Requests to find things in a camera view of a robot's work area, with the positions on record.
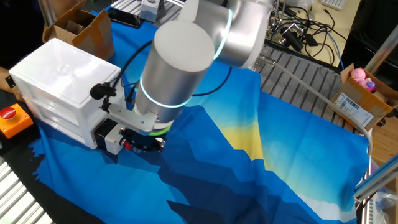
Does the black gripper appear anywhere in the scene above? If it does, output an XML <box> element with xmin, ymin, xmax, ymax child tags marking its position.
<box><xmin>119</xmin><ymin>128</ymin><xmax>166</xmax><ymax>153</ymax></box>

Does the small grey button box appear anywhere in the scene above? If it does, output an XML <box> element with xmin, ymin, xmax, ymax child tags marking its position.
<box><xmin>139</xmin><ymin>0</ymin><xmax>166</xmax><ymax>23</ymax></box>

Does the blue mountain print cloth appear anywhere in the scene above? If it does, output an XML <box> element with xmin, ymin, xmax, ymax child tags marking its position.
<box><xmin>0</xmin><ymin>4</ymin><xmax>371</xmax><ymax>224</ymax></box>

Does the white plastic drawer unit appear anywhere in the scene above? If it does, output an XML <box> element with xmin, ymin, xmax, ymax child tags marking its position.
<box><xmin>9</xmin><ymin>37</ymin><xmax>123</xmax><ymax>151</ymax></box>

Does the taped brown cardboard box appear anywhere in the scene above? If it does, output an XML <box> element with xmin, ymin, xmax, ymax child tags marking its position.
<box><xmin>42</xmin><ymin>0</ymin><xmax>116</xmax><ymax>62</ymax></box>

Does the orange emergency stop box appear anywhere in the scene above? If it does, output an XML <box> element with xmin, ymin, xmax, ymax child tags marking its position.
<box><xmin>0</xmin><ymin>103</ymin><xmax>34</xmax><ymax>139</ymax></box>

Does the black flat device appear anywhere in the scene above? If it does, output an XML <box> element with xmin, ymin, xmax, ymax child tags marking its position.
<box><xmin>106</xmin><ymin>6</ymin><xmax>142</xmax><ymax>30</ymax></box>

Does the light wooden desk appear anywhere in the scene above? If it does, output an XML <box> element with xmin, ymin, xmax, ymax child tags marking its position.
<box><xmin>266</xmin><ymin>0</ymin><xmax>363</xmax><ymax>68</ymax></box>

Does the labelled cardboard box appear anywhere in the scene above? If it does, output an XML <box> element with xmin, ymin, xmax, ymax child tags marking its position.
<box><xmin>328</xmin><ymin>63</ymin><xmax>398</xmax><ymax>133</ymax></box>

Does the pink plastic toy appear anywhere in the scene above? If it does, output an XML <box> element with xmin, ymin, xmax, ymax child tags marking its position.
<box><xmin>350</xmin><ymin>67</ymin><xmax>368</xmax><ymax>83</ymax></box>

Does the purple toy bottle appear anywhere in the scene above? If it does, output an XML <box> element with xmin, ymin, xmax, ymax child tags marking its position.
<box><xmin>361</xmin><ymin>77</ymin><xmax>377</xmax><ymax>93</ymax></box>

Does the white keyboard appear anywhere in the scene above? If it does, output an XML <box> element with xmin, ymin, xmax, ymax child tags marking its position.
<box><xmin>320</xmin><ymin>0</ymin><xmax>348</xmax><ymax>11</ymax></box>

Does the clear plastic bag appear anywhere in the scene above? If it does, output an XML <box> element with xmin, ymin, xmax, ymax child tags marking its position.
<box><xmin>371</xmin><ymin>186</ymin><xmax>398</xmax><ymax>224</ymax></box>

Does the black computer case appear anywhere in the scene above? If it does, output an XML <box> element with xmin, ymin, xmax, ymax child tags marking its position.
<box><xmin>340</xmin><ymin>0</ymin><xmax>398</xmax><ymax>73</ymax></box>

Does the silver wrist mounting bracket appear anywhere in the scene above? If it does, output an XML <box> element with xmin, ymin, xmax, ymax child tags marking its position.
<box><xmin>107</xmin><ymin>103</ymin><xmax>160</xmax><ymax>136</ymax></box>

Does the green wrist adapter ring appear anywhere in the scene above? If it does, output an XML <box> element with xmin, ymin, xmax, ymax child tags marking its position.
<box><xmin>132</xmin><ymin>105</ymin><xmax>173</xmax><ymax>137</ymax></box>

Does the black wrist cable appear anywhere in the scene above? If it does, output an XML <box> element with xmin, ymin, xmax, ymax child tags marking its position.
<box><xmin>111</xmin><ymin>40</ymin><xmax>154</xmax><ymax>91</ymax></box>

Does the long black robot cable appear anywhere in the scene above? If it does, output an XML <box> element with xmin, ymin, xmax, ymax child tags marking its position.
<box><xmin>185</xmin><ymin>65</ymin><xmax>234</xmax><ymax>98</ymax></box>

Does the black metal corner bracket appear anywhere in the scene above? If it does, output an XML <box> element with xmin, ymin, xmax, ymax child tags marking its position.
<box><xmin>4</xmin><ymin>74</ymin><xmax>17</xmax><ymax>90</ymax></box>

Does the silver aluminium frame post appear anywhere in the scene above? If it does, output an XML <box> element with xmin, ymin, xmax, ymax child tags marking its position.
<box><xmin>364</xmin><ymin>24</ymin><xmax>398</xmax><ymax>74</ymax></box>
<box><xmin>37</xmin><ymin>0</ymin><xmax>58</xmax><ymax>27</ymax></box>

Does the grey flexible hose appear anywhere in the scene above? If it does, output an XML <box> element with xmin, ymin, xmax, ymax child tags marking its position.
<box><xmin>259</xmin><ymin>54</ymin><xmax>374</xmax><ymax>157</ymax></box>

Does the blue cable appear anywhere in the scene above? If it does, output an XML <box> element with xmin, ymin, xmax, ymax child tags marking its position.
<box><xmin>324</xmin><ymin>30</ymin><xmax>346</xmax><ymax>71</ymax></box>

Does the silver aluminium frame rail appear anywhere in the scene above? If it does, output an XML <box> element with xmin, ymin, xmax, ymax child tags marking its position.
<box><xmin>353</xmin><ymin>152</ymin><xmax>398</xmax><ymax>200</ymax></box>

